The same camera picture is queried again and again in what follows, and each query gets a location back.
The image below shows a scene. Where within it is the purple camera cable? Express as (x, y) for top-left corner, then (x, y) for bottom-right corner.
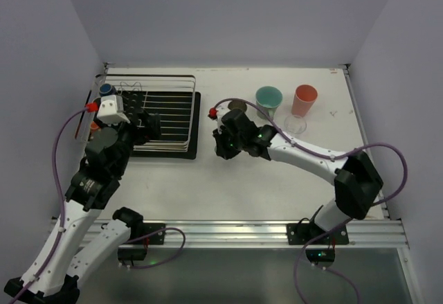
(208, 98), (409, 235)
(6, 102), (98, 304)

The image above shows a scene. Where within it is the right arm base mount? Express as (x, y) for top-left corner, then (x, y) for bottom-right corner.
(286, 217), (350, 245)

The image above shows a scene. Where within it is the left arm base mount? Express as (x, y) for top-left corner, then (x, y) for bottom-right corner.
(127, 222), (165, 246)

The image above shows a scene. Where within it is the pink plastic cup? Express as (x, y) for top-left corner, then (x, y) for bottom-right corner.
(291, 84), (318, 117)

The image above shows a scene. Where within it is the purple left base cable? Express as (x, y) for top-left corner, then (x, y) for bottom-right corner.
(119, 226), (188, 270)

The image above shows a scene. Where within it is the aluminium rail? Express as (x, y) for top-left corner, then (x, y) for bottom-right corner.
(144, 220), (408, 249)
(341, 63), (394, 220)

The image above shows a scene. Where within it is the orange mug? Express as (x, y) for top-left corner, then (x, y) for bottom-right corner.
(90, 121), (100, 133)

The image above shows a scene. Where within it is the metal wire dish rack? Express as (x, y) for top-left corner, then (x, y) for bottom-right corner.
(87, 73), (199, 153)

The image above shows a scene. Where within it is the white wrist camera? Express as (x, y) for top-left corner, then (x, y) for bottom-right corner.
(97, 95), (130, 125)
(215, 107), (229, 120)

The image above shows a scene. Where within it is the blue cup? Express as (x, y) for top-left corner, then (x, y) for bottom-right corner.
(98, 83), (116, 97)

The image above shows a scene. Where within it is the white brown cup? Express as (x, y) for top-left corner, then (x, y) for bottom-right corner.
(228, 100), (247, 112)

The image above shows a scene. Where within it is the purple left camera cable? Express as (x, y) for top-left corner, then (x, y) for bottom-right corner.
(6, 102), (98, 304)

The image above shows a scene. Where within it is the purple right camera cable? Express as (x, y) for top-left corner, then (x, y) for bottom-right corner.
(208, 98), (409, 235)

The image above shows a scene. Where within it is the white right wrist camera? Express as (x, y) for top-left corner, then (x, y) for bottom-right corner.
(215, 107), (229, 120)

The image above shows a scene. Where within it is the black drip tray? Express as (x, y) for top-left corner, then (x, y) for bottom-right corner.
(124, 91), (201, 160)

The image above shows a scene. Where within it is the aluminium front rail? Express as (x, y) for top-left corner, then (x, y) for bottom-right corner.
(144, 220), (408, 249)

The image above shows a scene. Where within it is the right black controller box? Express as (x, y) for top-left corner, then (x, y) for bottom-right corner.
(305, 249), (336, 268)

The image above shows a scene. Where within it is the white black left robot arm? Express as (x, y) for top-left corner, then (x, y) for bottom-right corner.
(4, 111), (161, 303)

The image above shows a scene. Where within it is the large green mug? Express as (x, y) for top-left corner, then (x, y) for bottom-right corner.
(255, 86), (283, 119)

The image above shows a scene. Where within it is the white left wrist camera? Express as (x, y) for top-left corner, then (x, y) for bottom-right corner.
(97, 95), (130, 125)

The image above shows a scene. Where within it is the left black controller box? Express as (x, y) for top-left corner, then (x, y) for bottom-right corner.
(117, 248), (147, 265)

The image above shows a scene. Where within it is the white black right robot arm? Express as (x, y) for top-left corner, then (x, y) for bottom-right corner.
(208, 107), (383, 240)

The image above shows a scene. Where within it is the black controller box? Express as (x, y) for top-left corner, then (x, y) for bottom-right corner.
(305, 249), (336, 268)
(117, 248), (147, 265)

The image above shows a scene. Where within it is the clear glass cup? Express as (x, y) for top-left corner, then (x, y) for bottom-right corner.
(284, 115), (307, 136)

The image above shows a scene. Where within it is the aluminium right side rail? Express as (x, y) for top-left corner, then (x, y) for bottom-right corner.
(341, 63), (394, 220)

